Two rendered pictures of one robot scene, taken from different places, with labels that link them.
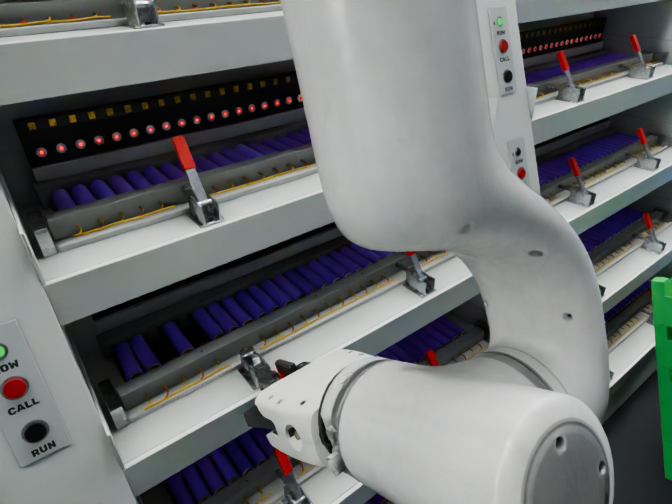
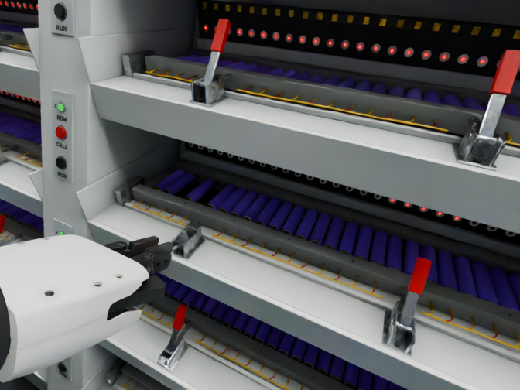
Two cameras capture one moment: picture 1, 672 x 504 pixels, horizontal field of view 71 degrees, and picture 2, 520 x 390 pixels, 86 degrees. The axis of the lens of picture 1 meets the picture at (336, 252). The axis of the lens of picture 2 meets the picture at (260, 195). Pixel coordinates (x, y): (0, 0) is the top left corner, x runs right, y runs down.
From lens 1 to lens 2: 0.39 m
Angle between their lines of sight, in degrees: 48
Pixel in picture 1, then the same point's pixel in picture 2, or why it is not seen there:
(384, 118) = not seen: outside the picture
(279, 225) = (253, 141)
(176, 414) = (136, 222)
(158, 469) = (104, 240)
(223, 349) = (195, 213)
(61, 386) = (78, 148)
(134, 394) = (138, 194)
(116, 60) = not seen: outside the picture
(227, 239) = (203, 124)
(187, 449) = not seen: hidden behind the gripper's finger
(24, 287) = (82, 78)
